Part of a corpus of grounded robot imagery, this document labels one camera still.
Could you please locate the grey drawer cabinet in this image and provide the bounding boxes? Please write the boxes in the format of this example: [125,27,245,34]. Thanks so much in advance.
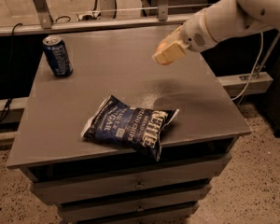
[7,26,250,224]

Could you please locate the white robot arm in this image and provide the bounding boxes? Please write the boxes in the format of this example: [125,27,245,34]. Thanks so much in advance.
[153,0,280,64]

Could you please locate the white power strip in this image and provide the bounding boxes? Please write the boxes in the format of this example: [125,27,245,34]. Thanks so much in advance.
[77,12,101,21]

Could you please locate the metal railing frame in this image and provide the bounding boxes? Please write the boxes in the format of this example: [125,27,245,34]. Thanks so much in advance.
[0,0,280,37]

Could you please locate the blue kettle chip bag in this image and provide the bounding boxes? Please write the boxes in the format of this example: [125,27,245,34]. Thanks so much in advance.
[81,95,179,161]

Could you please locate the blue soda can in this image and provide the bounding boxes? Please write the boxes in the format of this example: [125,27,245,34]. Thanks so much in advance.
[43,35,73,77]

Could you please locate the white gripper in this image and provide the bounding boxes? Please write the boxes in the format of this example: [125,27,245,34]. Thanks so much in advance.
[152,8,217,65]

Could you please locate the black cable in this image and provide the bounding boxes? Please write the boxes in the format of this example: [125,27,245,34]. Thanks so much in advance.
[0,22,24,126]

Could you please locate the white cable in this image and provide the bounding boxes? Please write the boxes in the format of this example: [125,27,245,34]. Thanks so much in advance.
[231,31,265,102]

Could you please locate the orange fruit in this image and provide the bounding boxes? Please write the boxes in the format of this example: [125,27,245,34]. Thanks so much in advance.
[156,43,166,52]

